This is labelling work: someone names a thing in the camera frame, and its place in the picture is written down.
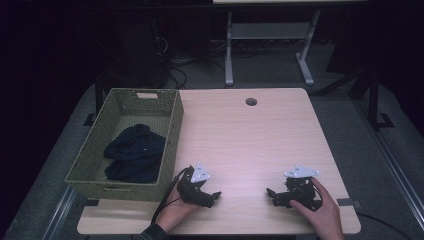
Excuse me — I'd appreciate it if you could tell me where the person's left hand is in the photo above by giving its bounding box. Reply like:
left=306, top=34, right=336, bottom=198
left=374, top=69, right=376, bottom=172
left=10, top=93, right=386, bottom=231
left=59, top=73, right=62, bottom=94
left=155, top=189, right=202, bottom=233

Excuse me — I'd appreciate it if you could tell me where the person's right hand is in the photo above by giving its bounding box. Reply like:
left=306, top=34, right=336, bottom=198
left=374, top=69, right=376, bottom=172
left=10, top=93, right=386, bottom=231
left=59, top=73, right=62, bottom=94
left=289, top=177, right=346, bottom=240

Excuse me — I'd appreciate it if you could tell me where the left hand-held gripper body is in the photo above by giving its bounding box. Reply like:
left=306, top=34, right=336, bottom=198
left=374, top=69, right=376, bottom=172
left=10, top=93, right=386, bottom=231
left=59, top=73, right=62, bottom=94
left=176, top=161, right=215, bottom=209

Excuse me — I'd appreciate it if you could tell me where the bundle of floor cables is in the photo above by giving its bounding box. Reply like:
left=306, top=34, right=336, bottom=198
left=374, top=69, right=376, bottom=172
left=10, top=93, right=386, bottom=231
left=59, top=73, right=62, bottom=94
left=153, top=35, right=228, bottom=90

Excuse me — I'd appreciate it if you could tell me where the black metal stand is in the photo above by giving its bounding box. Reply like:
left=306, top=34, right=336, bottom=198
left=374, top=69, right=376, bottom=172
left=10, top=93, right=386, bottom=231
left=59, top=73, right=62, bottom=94
left=367, top=70, right=396, bottom=132

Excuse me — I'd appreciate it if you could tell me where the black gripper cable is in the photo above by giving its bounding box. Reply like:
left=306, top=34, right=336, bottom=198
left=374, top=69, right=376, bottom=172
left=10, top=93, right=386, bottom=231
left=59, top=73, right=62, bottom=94
left=150, top=166, right=192, bottom=225
left=355, top=211, right=406, bottom=240

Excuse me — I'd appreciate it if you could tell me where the white desk frame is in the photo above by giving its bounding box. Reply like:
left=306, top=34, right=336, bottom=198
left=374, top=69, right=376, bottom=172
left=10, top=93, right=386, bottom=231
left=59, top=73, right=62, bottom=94
left=213, top=0, right=368, bottom=87

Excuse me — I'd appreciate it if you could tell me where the metal floor rail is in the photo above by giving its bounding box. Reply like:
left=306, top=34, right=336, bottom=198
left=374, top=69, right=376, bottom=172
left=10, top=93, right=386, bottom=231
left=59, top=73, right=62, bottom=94
left=42, top=185, right=78, bottom=240
left=352, top=99, right=424, bottom=232

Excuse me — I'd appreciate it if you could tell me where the grey tape strip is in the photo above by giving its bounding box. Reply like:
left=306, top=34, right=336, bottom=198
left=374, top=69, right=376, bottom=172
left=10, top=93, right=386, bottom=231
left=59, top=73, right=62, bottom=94
left=336, top=197, right=362, bottom=208

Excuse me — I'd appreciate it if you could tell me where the green woven basket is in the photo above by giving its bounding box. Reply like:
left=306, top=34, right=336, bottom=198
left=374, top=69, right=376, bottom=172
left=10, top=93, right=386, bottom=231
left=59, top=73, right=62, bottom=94
left=65, top=87, right=185, bottom=203

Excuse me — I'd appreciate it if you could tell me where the dark cabinet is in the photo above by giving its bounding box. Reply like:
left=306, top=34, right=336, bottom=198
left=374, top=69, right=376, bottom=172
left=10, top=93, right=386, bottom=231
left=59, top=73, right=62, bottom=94
left=99, top=9, right=170, bottom=90

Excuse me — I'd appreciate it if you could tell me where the dark navy cloth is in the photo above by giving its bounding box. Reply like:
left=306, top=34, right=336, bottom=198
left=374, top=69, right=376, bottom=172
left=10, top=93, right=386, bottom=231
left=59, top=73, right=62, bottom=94
left=103, top=123, right=167, bottom=184

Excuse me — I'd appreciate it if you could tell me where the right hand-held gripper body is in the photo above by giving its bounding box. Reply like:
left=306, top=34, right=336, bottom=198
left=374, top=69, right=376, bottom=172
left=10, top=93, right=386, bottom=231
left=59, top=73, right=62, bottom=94
left=279, top=163, right=323, bottom=212

